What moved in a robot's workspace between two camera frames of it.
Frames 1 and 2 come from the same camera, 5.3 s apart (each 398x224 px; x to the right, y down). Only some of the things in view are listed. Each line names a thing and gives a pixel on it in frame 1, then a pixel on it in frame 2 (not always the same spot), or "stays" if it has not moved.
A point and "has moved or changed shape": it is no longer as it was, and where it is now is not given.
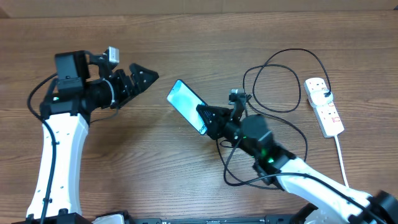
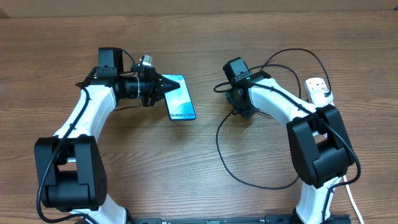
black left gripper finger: [142, 77] to [163, 84]
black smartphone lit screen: [186, 100] has moved or changed shape
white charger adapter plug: [319, 100] stays
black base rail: [286, 219] stays
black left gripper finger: [126, 100] to [155, 96]
